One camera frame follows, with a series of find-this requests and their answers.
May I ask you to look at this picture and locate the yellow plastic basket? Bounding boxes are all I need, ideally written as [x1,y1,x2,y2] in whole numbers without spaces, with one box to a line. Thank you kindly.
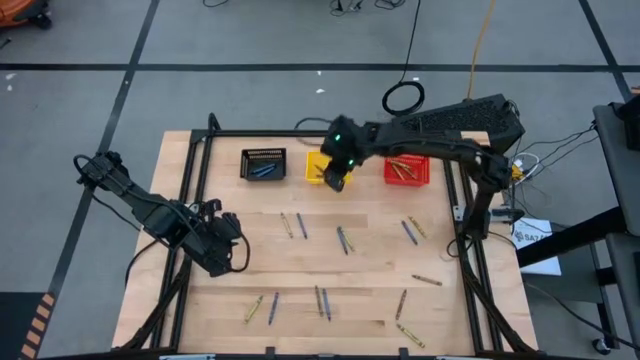
[304,150,353,187]

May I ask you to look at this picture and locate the black plastic crate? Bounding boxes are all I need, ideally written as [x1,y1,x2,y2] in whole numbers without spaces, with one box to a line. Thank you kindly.
[388,93,526,156]

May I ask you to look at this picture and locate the red plastic basket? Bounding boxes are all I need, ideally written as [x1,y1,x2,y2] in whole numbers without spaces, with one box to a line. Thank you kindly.
[383,149,431,188]

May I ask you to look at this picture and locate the black box on side table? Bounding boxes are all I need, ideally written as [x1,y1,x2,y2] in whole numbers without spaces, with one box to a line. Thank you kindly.
[608,89,640,151]

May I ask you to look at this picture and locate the black coiled hanging cable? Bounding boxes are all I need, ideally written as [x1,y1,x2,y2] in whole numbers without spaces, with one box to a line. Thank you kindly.
[381,0,427,118]

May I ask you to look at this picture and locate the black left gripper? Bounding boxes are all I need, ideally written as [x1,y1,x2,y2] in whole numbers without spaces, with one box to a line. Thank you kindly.
[192,199,245,278]

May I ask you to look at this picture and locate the grey side table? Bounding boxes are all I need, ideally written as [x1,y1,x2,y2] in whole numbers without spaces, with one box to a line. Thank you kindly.
[592,102,640,360]

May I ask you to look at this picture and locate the black plastic basket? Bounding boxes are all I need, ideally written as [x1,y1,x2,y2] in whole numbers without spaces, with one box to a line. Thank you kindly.
[239,147,288,182]

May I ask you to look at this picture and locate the black cable bundle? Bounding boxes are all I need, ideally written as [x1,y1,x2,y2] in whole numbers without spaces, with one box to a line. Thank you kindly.
[327,0,409,14]

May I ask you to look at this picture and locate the white printed sheet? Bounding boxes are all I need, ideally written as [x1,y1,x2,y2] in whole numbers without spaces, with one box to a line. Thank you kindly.
[511,216,563,277]

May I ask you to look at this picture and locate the yellow hanging cable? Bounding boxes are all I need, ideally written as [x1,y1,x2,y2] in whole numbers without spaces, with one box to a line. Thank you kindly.
[465,0,497,100]

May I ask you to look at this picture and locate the black mat with orange stripes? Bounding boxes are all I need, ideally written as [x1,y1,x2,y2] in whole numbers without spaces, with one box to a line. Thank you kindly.
[0,292,57,360]

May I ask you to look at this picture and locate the black metal beam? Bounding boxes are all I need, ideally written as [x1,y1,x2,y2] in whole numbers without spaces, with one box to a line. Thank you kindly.
[516,205,627,269]

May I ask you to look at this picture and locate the black aluminium table frame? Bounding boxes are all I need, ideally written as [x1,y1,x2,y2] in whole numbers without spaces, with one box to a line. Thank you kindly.
[119,112,539,360]

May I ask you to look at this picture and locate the orange wheeled cart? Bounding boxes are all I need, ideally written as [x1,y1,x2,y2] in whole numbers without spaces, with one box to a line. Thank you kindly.
[0,0,53,30]

